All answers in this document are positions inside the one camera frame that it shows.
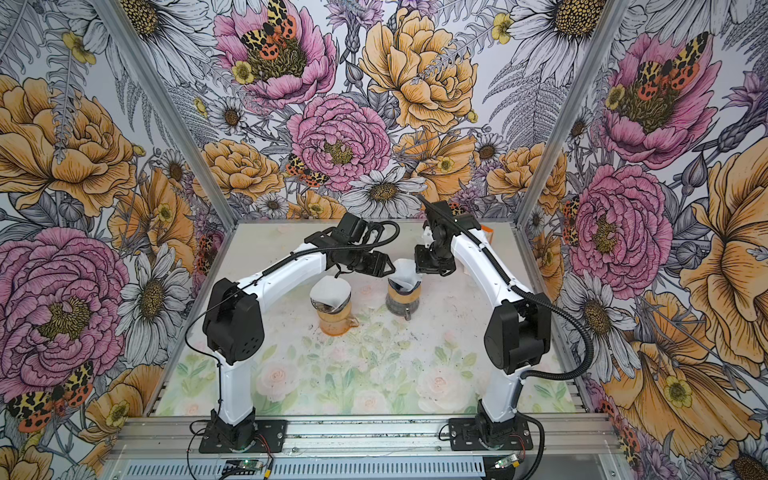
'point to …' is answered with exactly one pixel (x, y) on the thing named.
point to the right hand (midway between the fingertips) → (424, 276)
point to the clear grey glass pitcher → (401, 309)
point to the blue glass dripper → (400, 290)
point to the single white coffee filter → (330, 292)
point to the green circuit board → (242, 467)
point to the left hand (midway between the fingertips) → (384, 275)
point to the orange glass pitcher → (340, 327)
